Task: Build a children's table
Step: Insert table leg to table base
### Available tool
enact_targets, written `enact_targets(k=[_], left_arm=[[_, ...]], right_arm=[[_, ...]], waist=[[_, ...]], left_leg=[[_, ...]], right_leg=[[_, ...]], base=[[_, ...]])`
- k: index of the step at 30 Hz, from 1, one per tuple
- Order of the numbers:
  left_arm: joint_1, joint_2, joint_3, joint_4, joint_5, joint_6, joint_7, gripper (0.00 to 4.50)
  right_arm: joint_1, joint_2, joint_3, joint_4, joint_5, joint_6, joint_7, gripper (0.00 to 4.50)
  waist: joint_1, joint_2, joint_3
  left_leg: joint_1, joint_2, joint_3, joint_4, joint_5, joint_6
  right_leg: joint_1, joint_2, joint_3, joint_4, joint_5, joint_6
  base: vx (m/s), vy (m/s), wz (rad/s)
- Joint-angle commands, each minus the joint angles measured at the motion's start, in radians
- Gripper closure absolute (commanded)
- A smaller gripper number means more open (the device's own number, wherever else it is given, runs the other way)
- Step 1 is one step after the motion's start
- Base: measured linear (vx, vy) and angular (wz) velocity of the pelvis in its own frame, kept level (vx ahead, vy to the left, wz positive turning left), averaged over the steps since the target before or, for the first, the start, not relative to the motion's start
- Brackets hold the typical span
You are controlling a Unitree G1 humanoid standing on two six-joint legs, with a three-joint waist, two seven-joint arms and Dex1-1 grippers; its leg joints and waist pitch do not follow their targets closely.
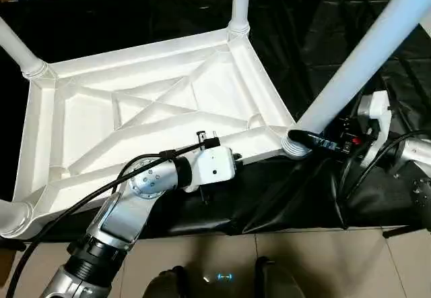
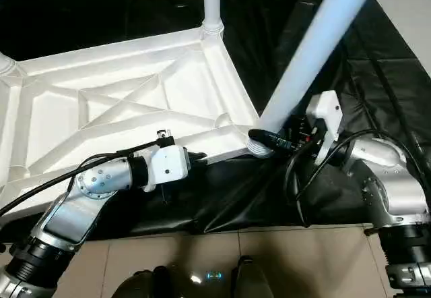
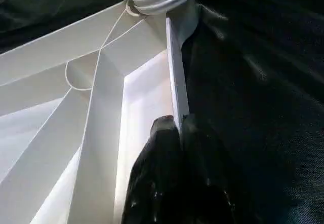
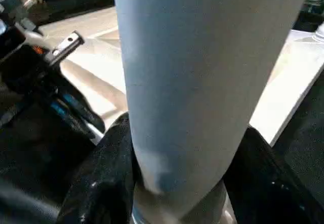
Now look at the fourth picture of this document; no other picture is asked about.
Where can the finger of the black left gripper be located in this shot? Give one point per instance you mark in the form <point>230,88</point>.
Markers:
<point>71,117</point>
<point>88,107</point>

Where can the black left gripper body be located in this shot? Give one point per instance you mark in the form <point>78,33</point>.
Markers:
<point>30,57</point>

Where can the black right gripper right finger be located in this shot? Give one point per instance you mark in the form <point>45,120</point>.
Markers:
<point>268,183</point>

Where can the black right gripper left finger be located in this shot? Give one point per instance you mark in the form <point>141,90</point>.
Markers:
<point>101,178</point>

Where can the white plastic table top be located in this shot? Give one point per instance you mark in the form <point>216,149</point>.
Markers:
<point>96,67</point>

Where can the white plastic table leg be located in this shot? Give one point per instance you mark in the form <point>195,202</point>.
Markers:
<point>320,31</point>
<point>202,82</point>

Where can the black mat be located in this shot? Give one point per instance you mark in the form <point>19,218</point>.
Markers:
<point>30,173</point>

